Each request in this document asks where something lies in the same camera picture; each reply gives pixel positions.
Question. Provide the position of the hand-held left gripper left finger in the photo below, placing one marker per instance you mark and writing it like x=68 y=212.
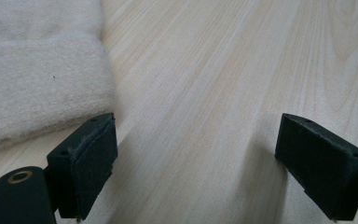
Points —
x=84 y=168

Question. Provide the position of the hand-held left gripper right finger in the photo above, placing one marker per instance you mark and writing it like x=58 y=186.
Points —
x=326 y=174

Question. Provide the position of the white fuzzy cloth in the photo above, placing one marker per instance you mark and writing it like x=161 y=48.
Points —
x=40 y=77

